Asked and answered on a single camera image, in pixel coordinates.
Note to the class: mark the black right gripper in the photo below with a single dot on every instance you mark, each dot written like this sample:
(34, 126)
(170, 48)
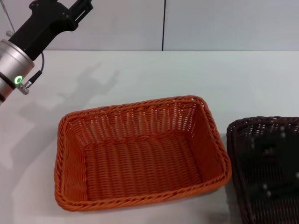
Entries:
(273, 163)

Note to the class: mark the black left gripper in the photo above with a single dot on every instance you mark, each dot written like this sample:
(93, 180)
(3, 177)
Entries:
(42, 28)

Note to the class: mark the dark brown woven basket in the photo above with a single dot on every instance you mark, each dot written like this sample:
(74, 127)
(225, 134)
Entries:
(252, 205)

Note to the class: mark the orange woven plastic basket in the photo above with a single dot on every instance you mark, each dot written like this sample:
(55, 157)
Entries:
(140, 158)

